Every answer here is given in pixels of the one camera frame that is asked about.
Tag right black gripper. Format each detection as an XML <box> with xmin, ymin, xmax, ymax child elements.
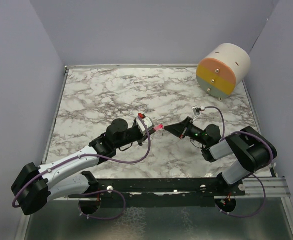
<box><xmin>164</xmin><ymin>116</ymin><xmax>210</xmax><ymax>147</ymax></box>

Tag aluminium table frame rail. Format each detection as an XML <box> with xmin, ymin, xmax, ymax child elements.
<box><xmin>13</xmin><ymin>65</ymin><xmax>70</xmax><ymax>240</ymax></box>

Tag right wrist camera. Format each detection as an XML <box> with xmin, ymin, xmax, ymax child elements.
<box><xmin>192</xmin><ymin>106</ymin><xmax>206</xmax><ymax>122</ymax></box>

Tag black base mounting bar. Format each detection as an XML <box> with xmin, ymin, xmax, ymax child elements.
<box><xmin>81</xmin><ymin>171</ymin><xmax>245</xmax><ymax>208</ymax></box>

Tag cylindrical pastel drawer box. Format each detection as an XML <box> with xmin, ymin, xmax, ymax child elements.
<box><xmin>196</xmin><ymin>43</ymin><xmax>251</xmax><ymax>100</ymax></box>

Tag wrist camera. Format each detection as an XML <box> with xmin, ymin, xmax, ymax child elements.
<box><xmin>136</xmin><ymin>113</ymin><xmax>155</xmax><ymax>135</ymax></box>
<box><xmin>192</xmin><ymin>106</ymin><xmax>206</xmax><ymax>122</ymax></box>

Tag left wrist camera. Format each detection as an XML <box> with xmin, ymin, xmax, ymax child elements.
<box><xmin>136</xmin><ymin>113</ymin><xmax>155</xmax><ymax>135</ymax></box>

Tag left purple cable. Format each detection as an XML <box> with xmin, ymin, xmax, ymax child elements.
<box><xmin>11</xmin><ymin>117</ymin><xmax>152</xmax><ymax>221</ymax></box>

